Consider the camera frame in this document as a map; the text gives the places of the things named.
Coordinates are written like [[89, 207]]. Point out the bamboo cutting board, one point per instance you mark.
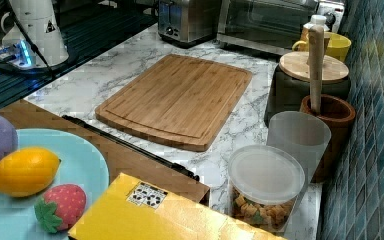
[[180, 101]]

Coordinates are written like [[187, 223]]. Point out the dark canister with wooden lid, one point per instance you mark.
[[290, 83]]

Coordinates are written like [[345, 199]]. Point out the clear container of croutons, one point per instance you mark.
[[264, 183]]

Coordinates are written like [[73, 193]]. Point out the stainless toaster oven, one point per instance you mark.
[[273, 25]]

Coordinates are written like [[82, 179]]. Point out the yellow cardboard box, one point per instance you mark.
[[131, 209]]

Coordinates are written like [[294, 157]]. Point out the light blue plate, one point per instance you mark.
[[81, 164]]

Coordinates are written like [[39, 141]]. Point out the silver two-slot toaster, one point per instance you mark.
[[188, 21]]

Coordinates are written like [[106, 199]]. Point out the wooden pestle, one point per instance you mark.
[[316, 53]]

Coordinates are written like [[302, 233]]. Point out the yellow toy lemon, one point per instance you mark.
[[27, 171]]

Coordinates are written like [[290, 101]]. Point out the yellow mug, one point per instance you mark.
[[338, 45]]

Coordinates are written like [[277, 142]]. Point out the red plush strawberry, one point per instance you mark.
[[60, 207]]

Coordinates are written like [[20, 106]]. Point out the frosted plastic cup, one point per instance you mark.
[[303, 136]]

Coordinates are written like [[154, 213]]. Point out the white bottle with orange label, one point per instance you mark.
[[316, 20]]

